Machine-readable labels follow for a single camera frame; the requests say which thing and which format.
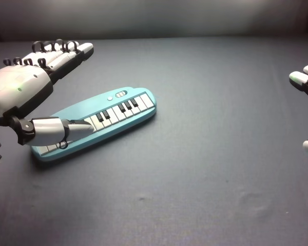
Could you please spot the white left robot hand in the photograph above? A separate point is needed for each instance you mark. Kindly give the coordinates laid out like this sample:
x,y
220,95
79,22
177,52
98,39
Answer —
x,y
18,82

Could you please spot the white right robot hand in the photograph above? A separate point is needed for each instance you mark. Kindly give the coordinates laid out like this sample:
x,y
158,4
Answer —
x,y
301,77

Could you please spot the teal toy piano keyboard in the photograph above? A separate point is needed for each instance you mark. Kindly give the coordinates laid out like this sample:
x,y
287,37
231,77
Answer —
x,y
79,108

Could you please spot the grey table cloth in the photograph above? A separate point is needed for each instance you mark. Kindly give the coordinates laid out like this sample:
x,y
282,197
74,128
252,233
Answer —
x,y
174,194

